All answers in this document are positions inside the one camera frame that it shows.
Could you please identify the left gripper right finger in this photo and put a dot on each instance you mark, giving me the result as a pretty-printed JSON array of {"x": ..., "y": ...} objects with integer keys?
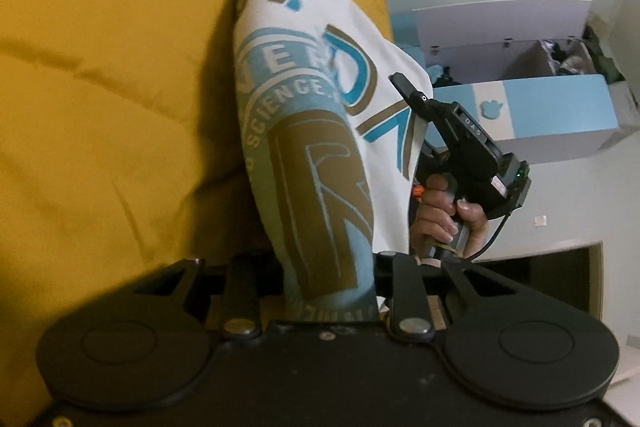
[{"x": 417, "y": 293}]

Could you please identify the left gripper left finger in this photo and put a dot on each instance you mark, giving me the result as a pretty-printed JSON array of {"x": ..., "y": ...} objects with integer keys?
[{"x": 223, "y": 298}]

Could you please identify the white printed t-shirt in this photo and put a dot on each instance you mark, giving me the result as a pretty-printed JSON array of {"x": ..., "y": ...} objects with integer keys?
[{"x": 330, "y": 147}]

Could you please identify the person's right hand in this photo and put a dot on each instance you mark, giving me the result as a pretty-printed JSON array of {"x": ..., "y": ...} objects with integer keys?
[{"x": 436, "y": 219}]

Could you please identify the white blue storage box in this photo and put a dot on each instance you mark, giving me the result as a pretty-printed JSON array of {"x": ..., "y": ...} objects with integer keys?
[{"x": 523, "y": 70}]

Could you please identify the mustard yellow bed cover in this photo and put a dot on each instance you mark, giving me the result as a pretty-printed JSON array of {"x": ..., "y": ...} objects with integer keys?
[{"x": 120, "y": 152}]

